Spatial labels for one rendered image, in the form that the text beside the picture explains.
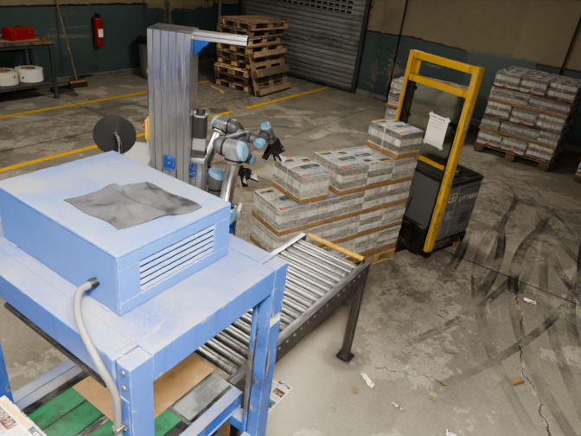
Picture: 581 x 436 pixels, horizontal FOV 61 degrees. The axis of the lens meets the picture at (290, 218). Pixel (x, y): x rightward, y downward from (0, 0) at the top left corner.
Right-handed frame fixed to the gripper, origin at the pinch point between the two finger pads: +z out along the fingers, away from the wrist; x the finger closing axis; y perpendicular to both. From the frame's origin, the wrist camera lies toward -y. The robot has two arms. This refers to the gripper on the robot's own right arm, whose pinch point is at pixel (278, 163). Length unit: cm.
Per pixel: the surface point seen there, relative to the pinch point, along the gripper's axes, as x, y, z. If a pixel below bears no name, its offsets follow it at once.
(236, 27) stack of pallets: 586, 266, 151
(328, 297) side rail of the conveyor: -113, -50, 7
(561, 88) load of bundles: 65, 472, 262
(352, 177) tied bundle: -18, 45, 42
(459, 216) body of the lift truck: -34, 141, 167
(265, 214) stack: -0.6, -27.3, 32.2
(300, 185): -16.2, 2.3, 16.0
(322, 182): -17.7, 20.0, 26.4
